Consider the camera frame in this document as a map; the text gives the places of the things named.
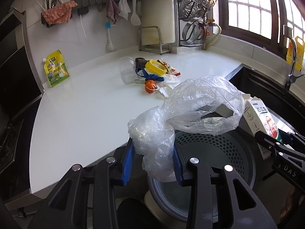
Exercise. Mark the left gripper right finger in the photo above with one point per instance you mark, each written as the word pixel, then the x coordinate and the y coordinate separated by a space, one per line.
pixel 177 166

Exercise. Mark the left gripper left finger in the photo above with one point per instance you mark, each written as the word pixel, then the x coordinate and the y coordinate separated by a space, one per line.
pixel 128 161

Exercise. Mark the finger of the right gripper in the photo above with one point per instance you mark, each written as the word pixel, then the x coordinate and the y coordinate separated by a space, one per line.
pixel 276 146
pixel 291 138

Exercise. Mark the white milk carton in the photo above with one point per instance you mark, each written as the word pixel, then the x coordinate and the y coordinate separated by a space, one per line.
pixel 256 117

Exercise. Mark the clear plastic bag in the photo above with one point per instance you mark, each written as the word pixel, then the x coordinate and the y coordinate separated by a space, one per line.
pixel 207 105

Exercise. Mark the orange fruit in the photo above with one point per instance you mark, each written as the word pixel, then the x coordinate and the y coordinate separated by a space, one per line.
pixel 151 86

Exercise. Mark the clear plastic cup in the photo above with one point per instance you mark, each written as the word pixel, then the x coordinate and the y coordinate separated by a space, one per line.
pixel 126 63
pixel 128 76

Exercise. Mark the white tissue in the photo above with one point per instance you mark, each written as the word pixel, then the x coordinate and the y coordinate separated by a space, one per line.
pixel 168 84

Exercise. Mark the yellow plastic lid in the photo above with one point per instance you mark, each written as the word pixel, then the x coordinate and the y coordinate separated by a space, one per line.
pixel 156 67

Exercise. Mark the red white snack wrapper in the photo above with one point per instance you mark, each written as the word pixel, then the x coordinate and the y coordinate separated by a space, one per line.
pixel 170 70

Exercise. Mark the grey perforated trash bin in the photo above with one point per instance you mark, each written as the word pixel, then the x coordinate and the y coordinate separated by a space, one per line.
pixel 203 158

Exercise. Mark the black kitchen sink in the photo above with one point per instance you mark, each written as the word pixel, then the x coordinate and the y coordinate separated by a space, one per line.
pixel 284 104

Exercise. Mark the steel kitchen faucet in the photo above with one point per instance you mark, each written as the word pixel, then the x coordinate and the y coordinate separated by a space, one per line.
pixel 294 57

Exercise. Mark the yellow dish soap bottle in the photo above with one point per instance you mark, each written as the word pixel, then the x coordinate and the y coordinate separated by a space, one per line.
pixel 300 52

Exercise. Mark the dark grey cloth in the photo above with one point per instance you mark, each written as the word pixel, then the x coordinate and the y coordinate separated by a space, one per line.
pixel 140 63

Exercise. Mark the yellow seasoning pouch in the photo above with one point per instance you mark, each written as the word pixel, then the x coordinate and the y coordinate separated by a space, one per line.
pixel 55 68

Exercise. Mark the steel cutting board stand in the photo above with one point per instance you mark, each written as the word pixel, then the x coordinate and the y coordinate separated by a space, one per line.
pixel 154 45

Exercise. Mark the glass pot lid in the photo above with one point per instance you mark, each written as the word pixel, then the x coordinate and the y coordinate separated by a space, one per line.
pixel 195 30

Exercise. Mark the white rice paddle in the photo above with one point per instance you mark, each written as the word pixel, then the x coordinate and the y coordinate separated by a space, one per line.
pixel 135 20

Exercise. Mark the mauve hanging cloth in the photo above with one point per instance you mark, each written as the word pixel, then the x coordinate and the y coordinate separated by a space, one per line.
pixel 112 10

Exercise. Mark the white hanging cloth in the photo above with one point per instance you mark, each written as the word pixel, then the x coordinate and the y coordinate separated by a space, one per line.
pixel 124 9

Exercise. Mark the white cutting board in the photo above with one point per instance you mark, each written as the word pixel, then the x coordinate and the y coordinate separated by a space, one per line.
pixel 161 14

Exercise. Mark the pink rag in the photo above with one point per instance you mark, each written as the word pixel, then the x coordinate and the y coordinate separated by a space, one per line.
pixel 59 14

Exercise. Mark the steel steamer plate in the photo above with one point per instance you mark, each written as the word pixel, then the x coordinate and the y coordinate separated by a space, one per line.
pixel 189 9

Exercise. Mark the black pot lid rack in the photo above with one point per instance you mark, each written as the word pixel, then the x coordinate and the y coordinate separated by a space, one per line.
pixel 194 14

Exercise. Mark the blue handled bottle brush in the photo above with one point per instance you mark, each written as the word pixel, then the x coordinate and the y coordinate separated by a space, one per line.
pixel 109 44

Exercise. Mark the window with brown frame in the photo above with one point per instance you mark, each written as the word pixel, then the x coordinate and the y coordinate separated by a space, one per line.
pixel 260 22

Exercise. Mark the black wall utensil rack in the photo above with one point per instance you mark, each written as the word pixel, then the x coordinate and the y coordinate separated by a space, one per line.
pixel 100 1

